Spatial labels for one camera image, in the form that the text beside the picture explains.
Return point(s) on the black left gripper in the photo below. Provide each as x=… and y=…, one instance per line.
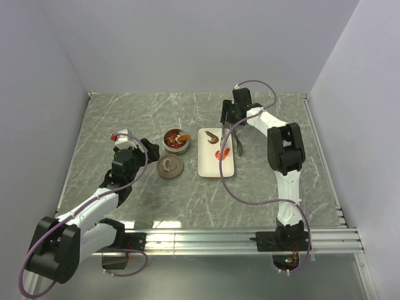
x=153, y=149

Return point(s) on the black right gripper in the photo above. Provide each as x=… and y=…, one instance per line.
x=227, y=106

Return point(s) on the brown round lunch box lid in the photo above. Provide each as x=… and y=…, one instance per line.
x=170, y=166

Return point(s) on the orange fried food piece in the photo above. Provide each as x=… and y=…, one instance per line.
x=183, y=138

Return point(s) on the grey raw shrimp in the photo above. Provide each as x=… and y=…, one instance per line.
x=212, y=137

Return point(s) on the steel serving tongs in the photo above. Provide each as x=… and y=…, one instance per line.
x=239, y=145

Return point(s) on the red cooked shrimp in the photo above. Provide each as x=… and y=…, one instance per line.
x=222, y=154

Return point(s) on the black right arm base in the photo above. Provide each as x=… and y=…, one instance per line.
x=285, y=247

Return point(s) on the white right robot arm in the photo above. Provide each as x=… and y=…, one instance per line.
x=285, y=156

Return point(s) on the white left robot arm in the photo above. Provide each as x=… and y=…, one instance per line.
x=83, y=218

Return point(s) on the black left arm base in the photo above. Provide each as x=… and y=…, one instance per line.
x=126, y=243

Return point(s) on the round steel lunch box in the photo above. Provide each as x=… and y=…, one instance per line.
x=170, y=142

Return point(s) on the white rectangular plate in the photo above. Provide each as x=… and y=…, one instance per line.
x=207, y=162

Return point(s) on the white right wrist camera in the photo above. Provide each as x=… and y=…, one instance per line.
x=241, y=96

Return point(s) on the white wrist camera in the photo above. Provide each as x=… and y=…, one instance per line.
x=241, y=96
x=121, y=139

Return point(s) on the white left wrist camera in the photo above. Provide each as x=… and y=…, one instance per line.
x=121, y=139

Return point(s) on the aluminium front frame rail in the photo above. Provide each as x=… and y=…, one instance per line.
x=180, y=242

